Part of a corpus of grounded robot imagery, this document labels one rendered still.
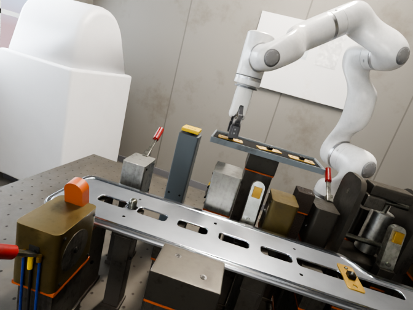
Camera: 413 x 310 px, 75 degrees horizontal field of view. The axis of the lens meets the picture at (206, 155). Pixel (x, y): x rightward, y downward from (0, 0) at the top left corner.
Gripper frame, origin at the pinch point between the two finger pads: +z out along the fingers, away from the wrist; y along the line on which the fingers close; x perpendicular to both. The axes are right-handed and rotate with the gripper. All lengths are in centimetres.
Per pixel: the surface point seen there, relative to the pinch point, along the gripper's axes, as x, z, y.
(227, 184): 0.5, 10.0, 21.7
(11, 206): -72, 49, 2
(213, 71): -17, -20, -222
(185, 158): -13.2, 12.7, 1.5
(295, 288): 16, 19, 44
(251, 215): 9.3, 16.9, 22.3
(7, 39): -191, 0, -149
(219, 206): 0.1, 17.2, 21.7
